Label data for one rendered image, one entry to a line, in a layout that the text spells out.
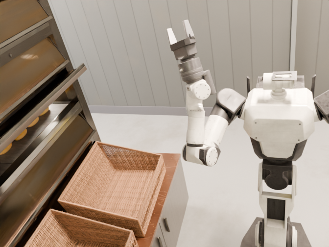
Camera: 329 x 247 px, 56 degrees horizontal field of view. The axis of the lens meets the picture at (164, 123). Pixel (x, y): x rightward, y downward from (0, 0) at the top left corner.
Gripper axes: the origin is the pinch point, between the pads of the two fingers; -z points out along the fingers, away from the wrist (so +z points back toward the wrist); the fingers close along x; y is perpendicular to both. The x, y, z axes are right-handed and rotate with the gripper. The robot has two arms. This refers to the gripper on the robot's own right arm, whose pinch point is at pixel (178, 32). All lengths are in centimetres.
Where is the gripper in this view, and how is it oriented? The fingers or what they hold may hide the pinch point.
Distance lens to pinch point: 120.8
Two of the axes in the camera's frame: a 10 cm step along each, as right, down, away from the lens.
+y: -7.8, 3.6, -5.1
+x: 5.4, -0.3, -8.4
